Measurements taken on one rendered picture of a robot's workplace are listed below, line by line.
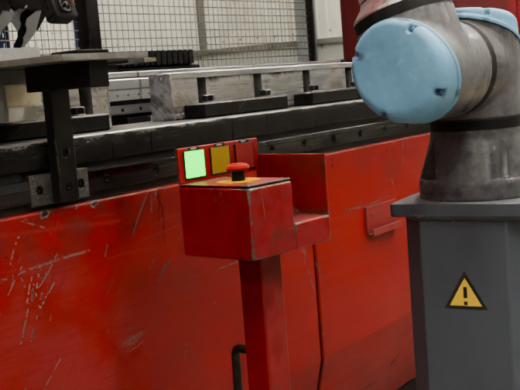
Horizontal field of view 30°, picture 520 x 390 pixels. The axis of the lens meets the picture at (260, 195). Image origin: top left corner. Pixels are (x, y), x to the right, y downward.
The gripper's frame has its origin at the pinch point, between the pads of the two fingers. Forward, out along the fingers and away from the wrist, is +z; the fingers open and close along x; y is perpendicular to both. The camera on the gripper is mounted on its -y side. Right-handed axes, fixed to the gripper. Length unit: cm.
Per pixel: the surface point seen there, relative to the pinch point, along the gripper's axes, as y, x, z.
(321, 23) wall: 318, -704, 211
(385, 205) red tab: -33, -106, 26
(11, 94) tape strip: -1.9, -3.6, 7.4
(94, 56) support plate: -18.1, 1.3, -12.0
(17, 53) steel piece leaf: -3.4, 0.5, -2.0
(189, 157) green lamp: -28.0, -20.0, 2.2
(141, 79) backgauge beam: 19, -63, 23
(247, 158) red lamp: -30.2, -34.0, 2.6
